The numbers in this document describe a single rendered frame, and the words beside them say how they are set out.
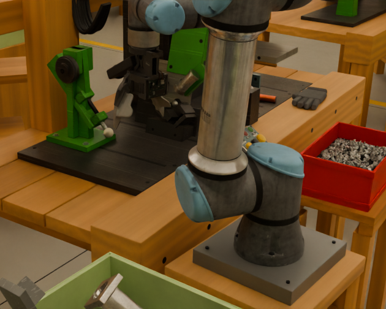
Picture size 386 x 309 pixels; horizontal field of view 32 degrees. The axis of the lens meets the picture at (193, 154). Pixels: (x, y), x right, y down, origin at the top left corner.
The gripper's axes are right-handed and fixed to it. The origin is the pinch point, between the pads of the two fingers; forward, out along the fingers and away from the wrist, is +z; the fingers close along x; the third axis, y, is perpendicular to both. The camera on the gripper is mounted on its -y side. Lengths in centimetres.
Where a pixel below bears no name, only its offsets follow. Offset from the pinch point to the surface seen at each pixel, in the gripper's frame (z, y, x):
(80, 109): 3.3, -24.5, -0.9
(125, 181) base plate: 13.9, 2.5, -5.7
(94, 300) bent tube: -13, 71, -61
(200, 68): -6.3, -10.9, 31.4
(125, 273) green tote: 10, 40, -34
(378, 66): 92, -182, 407
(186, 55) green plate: -9.1, -16.5, 30.8
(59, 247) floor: 104, -110, 41
